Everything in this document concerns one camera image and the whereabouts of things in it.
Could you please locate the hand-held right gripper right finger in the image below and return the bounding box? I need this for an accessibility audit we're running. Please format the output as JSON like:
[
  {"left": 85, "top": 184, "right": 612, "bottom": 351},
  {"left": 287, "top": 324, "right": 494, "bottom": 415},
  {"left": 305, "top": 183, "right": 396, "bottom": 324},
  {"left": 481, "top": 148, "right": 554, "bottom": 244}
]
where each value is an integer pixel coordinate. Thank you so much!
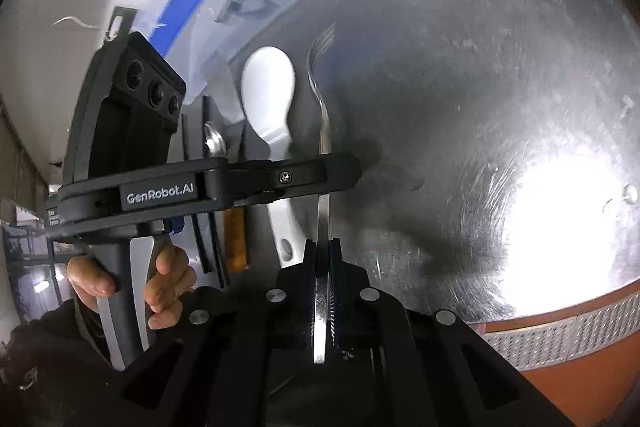
[{"left": 327, "top": 237, "right": 576, "bottom": 427}]

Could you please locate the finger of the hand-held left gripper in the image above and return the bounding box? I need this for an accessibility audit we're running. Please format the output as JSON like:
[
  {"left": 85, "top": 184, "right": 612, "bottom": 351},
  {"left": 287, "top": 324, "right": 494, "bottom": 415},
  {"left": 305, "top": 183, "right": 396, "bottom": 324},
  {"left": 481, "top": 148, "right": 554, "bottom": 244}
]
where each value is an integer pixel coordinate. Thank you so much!
[{"left": 226, "top": 153, "right": 362, "bottom": 208}]

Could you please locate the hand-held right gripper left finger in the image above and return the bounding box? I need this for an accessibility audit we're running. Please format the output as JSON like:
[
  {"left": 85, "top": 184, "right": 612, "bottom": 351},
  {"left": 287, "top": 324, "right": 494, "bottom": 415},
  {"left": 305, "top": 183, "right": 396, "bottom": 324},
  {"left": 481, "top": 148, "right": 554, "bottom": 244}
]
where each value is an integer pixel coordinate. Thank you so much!
[{"left": 70, "top": 238, "right": 321, "bottom": 427}]

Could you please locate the metal fork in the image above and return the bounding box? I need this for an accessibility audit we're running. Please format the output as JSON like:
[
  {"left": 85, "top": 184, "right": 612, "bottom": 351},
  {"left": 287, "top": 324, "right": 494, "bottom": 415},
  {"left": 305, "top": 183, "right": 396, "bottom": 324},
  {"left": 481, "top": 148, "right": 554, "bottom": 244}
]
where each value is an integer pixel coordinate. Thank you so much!
[{"left": 306, "top": 23, "right": 337, "bottom": 365}]

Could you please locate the person's left forearm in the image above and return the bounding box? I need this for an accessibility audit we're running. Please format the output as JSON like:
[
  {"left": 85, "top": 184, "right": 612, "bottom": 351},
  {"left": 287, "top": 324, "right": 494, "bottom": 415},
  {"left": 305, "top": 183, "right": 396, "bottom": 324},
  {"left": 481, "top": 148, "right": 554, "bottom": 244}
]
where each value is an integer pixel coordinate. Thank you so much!
[{"left": 0, "top": 297, "right": 126, "bottom": 427}]

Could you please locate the person's left hand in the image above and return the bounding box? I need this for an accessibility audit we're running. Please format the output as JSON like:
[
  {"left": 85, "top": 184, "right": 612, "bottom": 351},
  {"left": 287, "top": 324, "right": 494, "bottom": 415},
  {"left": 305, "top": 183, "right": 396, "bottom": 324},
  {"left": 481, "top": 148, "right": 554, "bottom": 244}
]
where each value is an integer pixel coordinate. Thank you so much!
[{"left": 66, "top": 243, "right": 198, "bottom": 330}]

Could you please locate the white plastic spoon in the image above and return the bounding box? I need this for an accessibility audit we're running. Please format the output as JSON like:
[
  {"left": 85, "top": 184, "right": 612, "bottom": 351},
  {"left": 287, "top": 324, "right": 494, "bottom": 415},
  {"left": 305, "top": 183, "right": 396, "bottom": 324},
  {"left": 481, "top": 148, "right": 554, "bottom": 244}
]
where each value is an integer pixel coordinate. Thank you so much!
[{"left": 241, "top": 46, "right": 297, "bottom": 269}]

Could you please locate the perforated metal table strip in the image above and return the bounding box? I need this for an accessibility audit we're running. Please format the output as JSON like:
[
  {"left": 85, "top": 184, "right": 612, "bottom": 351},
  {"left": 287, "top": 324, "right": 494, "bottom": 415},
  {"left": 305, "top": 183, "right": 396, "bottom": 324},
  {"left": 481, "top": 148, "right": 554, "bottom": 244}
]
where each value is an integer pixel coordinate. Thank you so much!
[{"left": 482, "top": 289, "right": 640, "bottom": 365}]

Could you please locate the wooden-handled metal spoon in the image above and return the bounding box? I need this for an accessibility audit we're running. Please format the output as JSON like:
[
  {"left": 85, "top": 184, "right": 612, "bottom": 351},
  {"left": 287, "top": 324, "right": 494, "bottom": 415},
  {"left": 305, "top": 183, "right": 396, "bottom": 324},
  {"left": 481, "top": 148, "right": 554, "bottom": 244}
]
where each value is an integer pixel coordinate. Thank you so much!
[{"left": 204, "top": 122, "right": 249, "bottom": 274}]

